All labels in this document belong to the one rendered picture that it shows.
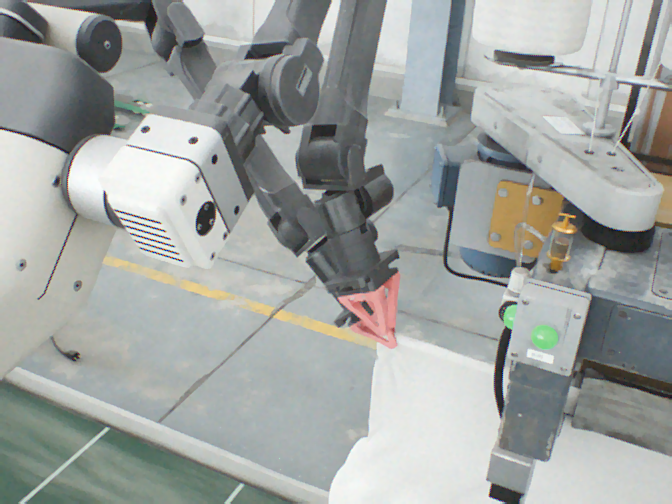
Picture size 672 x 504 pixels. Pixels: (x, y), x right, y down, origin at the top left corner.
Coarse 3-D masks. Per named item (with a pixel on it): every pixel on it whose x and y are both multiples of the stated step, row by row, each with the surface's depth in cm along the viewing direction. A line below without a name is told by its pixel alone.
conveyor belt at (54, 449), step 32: (0, 384) 212; (0, 416) 200; (32, 416) 201; (64, 416) 201; (0, 448) 189; (32, 448) 190; (64, 448) 191; (96, 448) 191; (128, 448) 192; (0, 480) 180; (32, 480) 180; (64, 480) 181; (96, 480) 182; (128, 480) 182; (160, 480) 183; (192, 480) 183; (224, 480) 184
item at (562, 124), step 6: (546, 120) 116; (552, 120) 116; (558, 120) 116; (564, 120) 116; (558, 126) 113; (564, 126) 113; (570, 126) 113; (576, 126) 114; (564, 132) 111; (570, 132) 111; (576, 132) 111; (582, 132) 111
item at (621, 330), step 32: (576, 224) 100; (544, 256) 92; (576, 256) 92; (608, 256) 93; (640, 256) 94; (576, 288) 89; (608, 288) 86; (640, 288) 86; (608, 320) 87; (640, 320) 85; (608, 352) 88; (640, 352) 86; (512, 384) 95; (544, 384) 93; (512, 416) 97; (544, 416) 95; (512, 448) 99; (544, 448) 97
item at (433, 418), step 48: (384, 336) 122; (384, 384) 126; (432, 384) 121; (480, 384) 117; (384, 432) 130; (432, 432) 125; (480, 432) 121; (576, 432) 114; (336, 480) 131; (384, 480) 126; (432, 480) 124; (480, 480) 123; (576, 480) 117; (624, 480) 113
